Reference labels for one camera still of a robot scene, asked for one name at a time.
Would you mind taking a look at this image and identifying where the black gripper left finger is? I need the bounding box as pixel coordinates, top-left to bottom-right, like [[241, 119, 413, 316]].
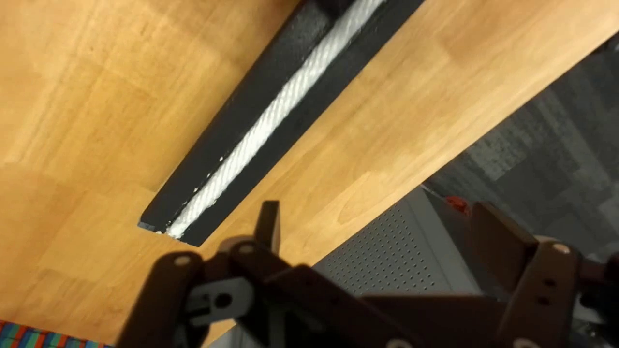
[[115, 198, 390, 348]]

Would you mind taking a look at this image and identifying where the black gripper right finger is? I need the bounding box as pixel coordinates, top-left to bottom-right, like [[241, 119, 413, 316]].
[[465, 200, 619, 348]]

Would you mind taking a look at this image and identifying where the white braided rope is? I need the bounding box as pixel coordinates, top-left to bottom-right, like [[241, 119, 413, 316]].
[[165, 0, 390, 239]]

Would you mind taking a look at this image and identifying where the black metallic tube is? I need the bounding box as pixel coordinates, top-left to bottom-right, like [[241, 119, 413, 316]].
[[138, 0, 428, 248]]

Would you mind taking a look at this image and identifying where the small red object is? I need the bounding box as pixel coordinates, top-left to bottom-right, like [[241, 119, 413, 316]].
[[446, 194, 471, 214]]

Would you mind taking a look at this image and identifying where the perforated grey metal cabinet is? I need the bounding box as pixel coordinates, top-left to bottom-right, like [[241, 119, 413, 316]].
[[208, 183, 515, 348]]

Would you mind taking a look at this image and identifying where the colourful striped cloth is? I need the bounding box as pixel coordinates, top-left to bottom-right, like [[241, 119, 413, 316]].
[[0, 318, 109, 348]]

